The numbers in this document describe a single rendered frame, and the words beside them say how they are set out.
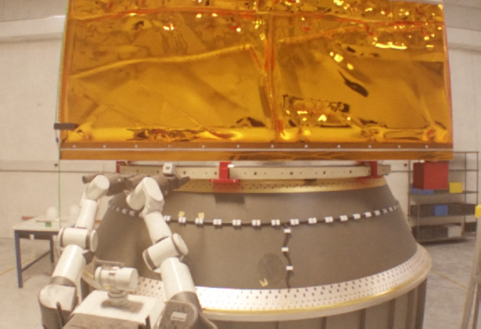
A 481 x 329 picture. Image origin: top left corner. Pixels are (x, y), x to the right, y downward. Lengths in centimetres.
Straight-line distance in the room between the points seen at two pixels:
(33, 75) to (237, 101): 691
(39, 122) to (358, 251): 713
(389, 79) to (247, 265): 107
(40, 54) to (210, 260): 721
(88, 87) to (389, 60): 142
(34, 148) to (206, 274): 681
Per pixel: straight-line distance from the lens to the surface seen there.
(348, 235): 173
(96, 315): 112
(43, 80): 820
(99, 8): 195
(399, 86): 188
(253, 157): 172
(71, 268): 132
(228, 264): 156
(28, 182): 818
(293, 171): 165
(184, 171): 170
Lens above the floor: 175
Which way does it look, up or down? 2 degrees up
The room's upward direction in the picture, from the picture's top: straight up
